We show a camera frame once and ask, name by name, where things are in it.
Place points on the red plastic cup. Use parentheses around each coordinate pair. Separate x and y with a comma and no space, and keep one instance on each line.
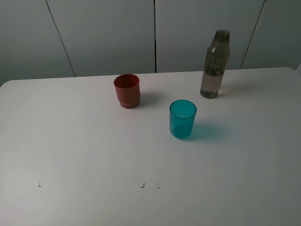
(127,88)

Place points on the teal transparent plastic cup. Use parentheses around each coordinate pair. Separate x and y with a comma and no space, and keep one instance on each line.
(182,116)

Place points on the smoky transparent water bottle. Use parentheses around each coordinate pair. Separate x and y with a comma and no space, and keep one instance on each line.
(217,57)

